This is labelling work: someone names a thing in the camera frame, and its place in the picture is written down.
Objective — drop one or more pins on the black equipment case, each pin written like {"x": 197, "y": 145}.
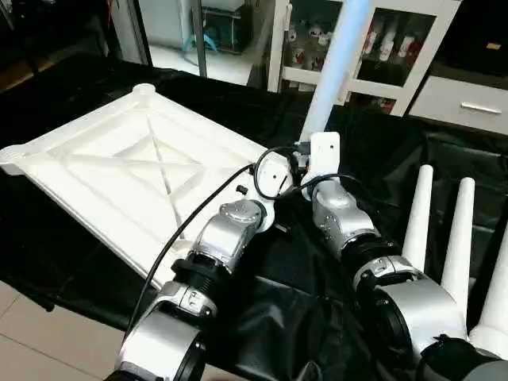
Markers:
{"x": 484, "y": 32}

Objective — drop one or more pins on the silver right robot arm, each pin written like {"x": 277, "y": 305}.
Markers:
{"x": 341, "y": 214}

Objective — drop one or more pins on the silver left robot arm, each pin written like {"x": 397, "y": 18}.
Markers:
{"x": 226, "y": 234}

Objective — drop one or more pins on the white plastic table leg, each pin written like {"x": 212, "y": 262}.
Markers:
{"x": 459, "y": 238}
{"x": 418, "y": 214}
{"x": 333, "y": 71}
{"x": 494, "y": 317}

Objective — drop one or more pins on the grey metal pole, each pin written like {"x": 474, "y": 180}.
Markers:
{"x": 198, "y": 36}

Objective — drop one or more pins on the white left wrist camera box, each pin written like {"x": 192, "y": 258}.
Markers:
{"x": 274, "y": 171}

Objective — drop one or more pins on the white glass door cabinet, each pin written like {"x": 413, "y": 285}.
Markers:
{"x": 389, "y": 44}

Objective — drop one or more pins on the teal plastic object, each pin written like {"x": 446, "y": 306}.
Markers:
{"x": 208, "y": 38}

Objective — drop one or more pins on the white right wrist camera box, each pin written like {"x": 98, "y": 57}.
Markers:
{"x": 324, "y": 155}

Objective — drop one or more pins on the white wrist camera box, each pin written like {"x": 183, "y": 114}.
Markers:
{"x": 274, "y": 171}
{"x": 324, "y": 155}

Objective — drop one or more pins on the black work mat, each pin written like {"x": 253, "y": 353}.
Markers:
{"x": 381, "y": 143}

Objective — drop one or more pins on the white plastic table top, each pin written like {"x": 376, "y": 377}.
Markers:
{"x": 119, "y": 175}

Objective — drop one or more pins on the white drawer unit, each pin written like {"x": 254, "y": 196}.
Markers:
{"x": 460, "y": 103}

